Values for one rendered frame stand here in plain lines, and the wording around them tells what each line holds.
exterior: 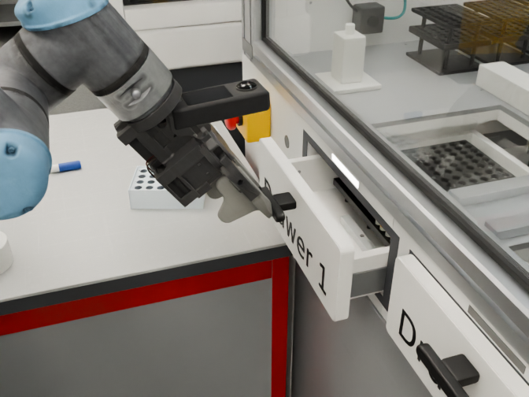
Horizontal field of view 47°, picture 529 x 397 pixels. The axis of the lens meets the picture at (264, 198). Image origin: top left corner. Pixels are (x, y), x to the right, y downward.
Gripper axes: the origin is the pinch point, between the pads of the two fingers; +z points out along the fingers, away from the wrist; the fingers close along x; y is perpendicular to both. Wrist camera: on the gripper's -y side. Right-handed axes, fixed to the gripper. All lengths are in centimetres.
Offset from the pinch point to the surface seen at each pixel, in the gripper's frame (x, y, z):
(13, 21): -384, 86, 33
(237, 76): -82, -7, 24
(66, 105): -262, 74, 60
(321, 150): -7.6, -9.8, 5.2
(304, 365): -10.0, 16.4, 42.8
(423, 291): 22.8, -8.0, 4.6
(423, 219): 18.6, -12.5, 0.8
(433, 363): 30.5, -4.5, 3.6
